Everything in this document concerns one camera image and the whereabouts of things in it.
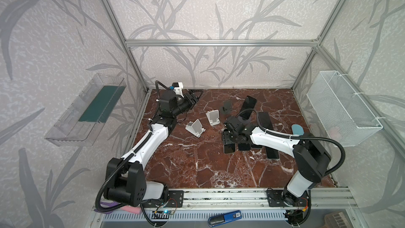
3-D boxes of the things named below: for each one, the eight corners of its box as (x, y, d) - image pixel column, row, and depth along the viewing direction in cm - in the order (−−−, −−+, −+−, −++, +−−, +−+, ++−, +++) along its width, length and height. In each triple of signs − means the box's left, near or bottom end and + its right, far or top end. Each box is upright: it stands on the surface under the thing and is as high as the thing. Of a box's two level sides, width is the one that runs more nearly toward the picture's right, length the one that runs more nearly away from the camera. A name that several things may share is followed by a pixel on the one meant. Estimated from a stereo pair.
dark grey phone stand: (219, 113, 109) (219, 109, 106) (223, 102, 115) (223, 98, 112) (229, 115, 107) (230, 112, 104) (233, 104, 114) (233, 101, 111)
